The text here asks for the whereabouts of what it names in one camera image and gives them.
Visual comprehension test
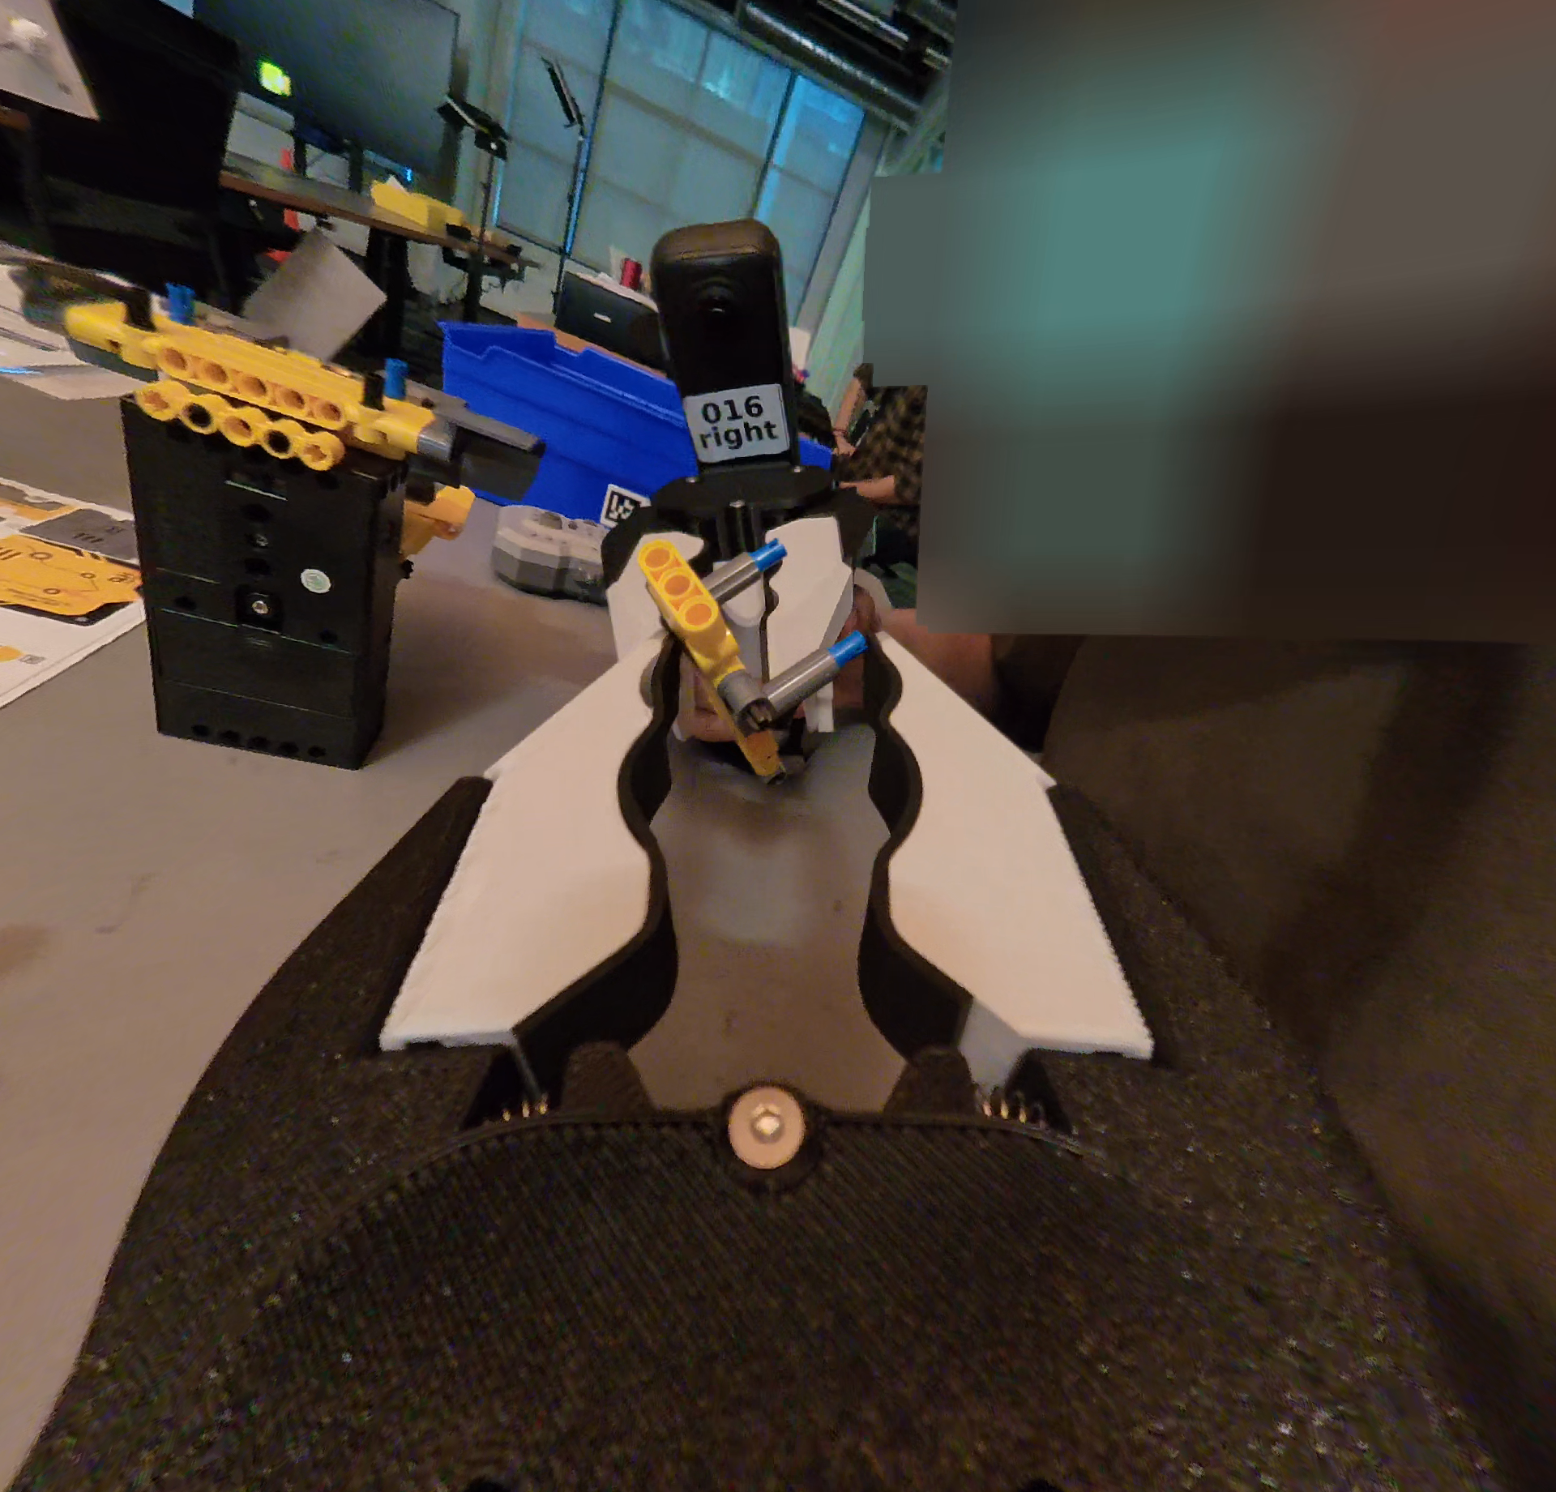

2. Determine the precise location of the instruction booklet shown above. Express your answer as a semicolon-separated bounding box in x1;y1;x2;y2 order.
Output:
0;0;100;121

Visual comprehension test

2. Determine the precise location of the large black monitor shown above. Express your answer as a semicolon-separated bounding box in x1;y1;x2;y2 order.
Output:
187;0;463;180

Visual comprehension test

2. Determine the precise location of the grey connector with blue pin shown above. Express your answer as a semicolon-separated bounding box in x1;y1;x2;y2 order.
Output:
739;630;871;729

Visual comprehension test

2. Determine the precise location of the instruction leaflet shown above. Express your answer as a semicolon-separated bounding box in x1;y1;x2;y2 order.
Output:
0;476;149;708

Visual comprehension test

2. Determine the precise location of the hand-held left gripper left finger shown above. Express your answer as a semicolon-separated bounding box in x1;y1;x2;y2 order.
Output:
376;641;680;1061

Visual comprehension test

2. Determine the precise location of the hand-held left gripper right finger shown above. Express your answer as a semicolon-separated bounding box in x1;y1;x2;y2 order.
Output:
855;630;1154;1090

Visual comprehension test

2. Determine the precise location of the blue plastic bin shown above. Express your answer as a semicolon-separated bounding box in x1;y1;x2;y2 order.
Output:
439;323;838;533

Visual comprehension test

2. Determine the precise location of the black block with yellow beams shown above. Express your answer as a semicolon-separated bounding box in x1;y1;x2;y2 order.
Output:
65;231;546;773

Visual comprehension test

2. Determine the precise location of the yellow toy frame piece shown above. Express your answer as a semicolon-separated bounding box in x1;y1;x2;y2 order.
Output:
635;536;871;785

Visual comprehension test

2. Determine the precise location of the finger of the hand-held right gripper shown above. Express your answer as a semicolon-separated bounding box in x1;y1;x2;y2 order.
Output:
763;517;859;736
604;529;706;668

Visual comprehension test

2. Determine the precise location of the black board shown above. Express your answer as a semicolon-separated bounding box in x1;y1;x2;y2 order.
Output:
0;0;242;283

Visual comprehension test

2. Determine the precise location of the black equipment case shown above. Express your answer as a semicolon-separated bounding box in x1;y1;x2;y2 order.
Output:
552;269;668;364

